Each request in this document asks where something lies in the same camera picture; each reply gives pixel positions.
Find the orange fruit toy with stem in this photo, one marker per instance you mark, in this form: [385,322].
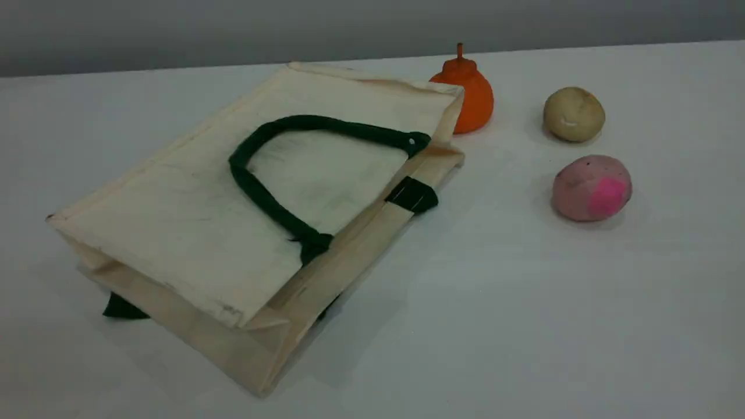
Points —
[477,105]

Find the pink round fruit toy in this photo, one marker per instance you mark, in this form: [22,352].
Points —
[582,189]

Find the beige round potato toy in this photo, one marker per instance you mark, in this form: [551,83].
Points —
[573,113]

